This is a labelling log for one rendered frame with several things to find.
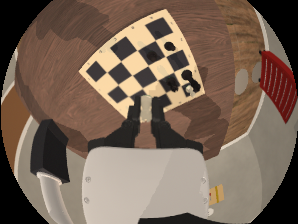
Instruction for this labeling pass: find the white chess rook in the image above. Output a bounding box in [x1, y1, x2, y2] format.
[140, 95, 152, 122]

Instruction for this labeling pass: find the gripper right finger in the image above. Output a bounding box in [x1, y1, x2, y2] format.
[151, 96, 203, 155]

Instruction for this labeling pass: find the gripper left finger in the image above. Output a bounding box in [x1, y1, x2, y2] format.
[88, 96, 141, 154]

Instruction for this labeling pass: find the white pawn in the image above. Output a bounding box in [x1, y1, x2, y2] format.
[186, 85, 196, 98]

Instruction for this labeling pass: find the checkered chessboard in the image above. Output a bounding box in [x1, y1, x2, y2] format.
[79, 9, 205, 118]

